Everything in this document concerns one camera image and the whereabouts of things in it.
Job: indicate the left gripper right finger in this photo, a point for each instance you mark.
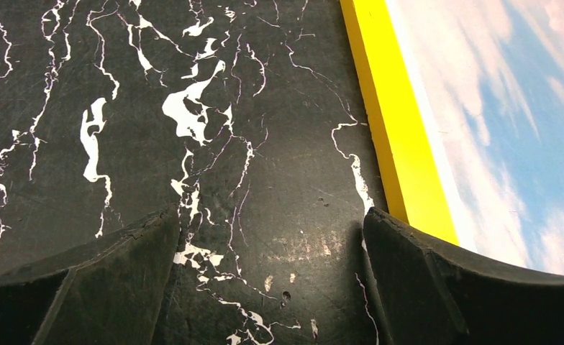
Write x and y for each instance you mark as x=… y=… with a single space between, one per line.
x=434 y=292

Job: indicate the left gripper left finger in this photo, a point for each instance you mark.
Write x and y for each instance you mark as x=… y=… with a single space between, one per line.
x=108 y=291

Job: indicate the yellow wooden picture frame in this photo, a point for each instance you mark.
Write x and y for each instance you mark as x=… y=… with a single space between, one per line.
x=412 y=186

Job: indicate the building and sky photo board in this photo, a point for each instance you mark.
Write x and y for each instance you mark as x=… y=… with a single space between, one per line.
x=489 y=82

